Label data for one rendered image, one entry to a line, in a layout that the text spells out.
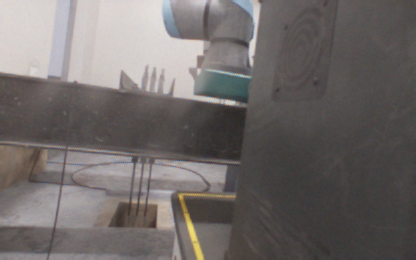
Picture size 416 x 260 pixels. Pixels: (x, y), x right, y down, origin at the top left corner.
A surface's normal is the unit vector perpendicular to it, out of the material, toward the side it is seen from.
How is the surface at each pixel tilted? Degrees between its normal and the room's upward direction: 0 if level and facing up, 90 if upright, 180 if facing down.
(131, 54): 90
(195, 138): 90
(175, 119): 90
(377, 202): 90
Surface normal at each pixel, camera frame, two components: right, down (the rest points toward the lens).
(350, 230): -0.96, -0.12
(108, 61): 0.22, 0.04
